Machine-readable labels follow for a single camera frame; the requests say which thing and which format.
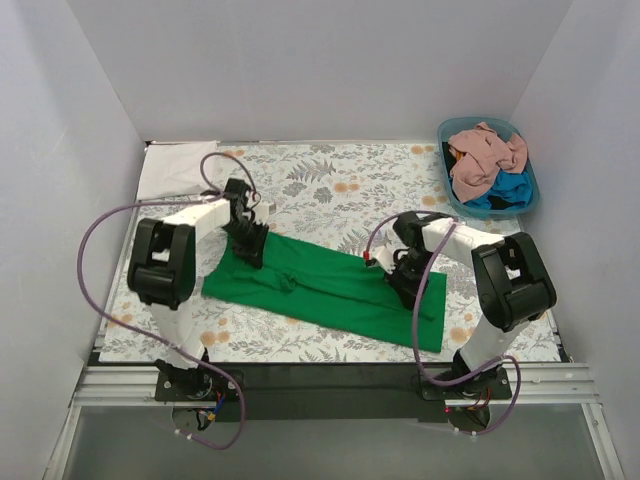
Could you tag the folded white t shirt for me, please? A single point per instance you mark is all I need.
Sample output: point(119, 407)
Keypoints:
point(173, 169)

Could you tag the green t shirt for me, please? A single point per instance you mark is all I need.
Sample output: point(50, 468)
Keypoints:
point(314, 284)

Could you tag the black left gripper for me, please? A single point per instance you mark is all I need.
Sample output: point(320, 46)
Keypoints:
point(248, 236)

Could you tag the blue crumpled t shirt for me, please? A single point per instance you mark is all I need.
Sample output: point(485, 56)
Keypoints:
point(509, 192)

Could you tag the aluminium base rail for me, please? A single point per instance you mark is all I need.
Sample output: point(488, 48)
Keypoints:
point(541, 383)

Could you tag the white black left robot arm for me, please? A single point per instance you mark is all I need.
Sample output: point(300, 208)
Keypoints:
point(163, 271)

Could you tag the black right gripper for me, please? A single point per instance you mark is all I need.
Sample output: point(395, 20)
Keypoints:
point(406, 275)

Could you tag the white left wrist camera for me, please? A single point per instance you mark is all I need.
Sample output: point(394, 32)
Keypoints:
point(262, 210)

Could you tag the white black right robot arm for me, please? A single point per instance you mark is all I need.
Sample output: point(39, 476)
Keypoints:
point(512, 284)

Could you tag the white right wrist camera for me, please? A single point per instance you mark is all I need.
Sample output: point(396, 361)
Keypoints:
point(381, 257)

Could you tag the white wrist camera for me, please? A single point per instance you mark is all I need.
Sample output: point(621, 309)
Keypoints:
point(381, 257)
point(262, 210)

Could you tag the pink crumpled t shirt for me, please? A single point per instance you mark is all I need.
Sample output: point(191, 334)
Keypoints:
point(480, 154)

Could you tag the floral patterned table cloth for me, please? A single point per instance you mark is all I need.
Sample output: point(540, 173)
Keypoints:
point(331, 195)

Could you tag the blue plastic basket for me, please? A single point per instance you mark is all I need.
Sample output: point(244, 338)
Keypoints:
point(504, 130)

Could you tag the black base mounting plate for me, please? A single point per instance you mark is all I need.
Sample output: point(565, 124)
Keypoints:
point(227, 403)

